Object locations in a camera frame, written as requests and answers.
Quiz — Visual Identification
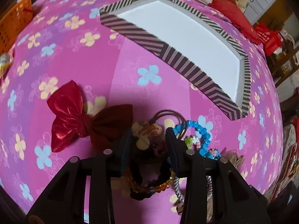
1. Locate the grey white braided hair tie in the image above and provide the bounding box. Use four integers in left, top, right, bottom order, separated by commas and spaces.
172, 175, 213, 215

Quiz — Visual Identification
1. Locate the leopard print bow scrunchie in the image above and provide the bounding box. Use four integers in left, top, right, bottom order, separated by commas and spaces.
221, 149, 245, 170

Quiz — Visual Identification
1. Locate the red satin bow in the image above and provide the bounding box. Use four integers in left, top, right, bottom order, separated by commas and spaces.
47, 80, 133, 154

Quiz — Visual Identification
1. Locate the blue bead bracelet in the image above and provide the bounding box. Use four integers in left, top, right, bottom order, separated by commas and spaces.
172, 120, 212, 157

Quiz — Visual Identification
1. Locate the flower charm brown hair tie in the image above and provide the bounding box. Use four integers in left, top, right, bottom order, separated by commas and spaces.
131, 109, 188, 150

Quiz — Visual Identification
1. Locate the striped hexagonal white tray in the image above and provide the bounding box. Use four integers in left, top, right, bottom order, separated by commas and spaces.
99, 0, 251, 121

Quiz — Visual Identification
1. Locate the pink floral bedsheet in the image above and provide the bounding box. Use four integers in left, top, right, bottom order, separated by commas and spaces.
1, 0, 283, 212

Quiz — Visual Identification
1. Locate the wrapped candy ball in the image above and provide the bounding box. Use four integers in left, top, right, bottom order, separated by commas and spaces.
0, 53, 13, 77

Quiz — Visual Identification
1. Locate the red paper bag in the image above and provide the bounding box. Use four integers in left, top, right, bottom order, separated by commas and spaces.
254, 23, 282, 56

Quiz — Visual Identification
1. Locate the red cushion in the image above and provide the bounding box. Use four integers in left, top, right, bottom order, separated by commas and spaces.
209, 0, 261, 45

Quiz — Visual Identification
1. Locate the orange plastic basket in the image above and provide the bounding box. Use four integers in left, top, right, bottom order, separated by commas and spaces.
0, 0, 35, 54

